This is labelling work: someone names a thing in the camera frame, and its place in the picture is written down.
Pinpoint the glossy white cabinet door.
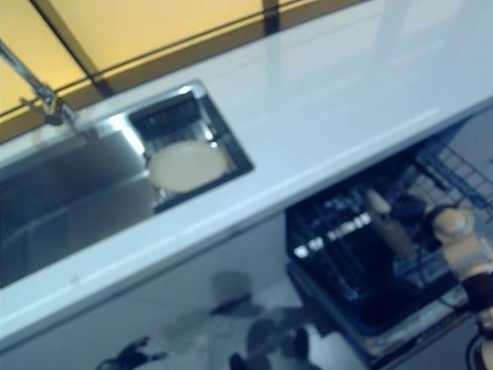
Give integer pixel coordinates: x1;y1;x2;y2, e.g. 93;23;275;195
0;265;216;370
180;214;298;310

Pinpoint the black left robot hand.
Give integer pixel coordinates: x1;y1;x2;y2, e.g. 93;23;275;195
114;336;167;368

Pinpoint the cream ceramic plate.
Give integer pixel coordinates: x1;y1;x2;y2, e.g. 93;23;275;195
363;188;414;256
147;141;226;194

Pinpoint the black sink dish rack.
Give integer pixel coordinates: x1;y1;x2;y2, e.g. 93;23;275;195
128;86;254;214

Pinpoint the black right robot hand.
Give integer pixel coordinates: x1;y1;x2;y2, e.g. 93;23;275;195
391;194;437;233

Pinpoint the black built-in dishwasher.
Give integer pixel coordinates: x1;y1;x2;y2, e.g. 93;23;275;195
283;126;493;370

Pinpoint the stainless steel sink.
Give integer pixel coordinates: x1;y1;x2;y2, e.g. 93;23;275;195
0;79;256;291

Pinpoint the chrome kitchen faucet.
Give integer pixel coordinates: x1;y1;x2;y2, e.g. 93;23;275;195
0;37;99;138

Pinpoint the wire dishwasher basket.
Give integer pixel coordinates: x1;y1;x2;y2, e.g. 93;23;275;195
291;141;493;311

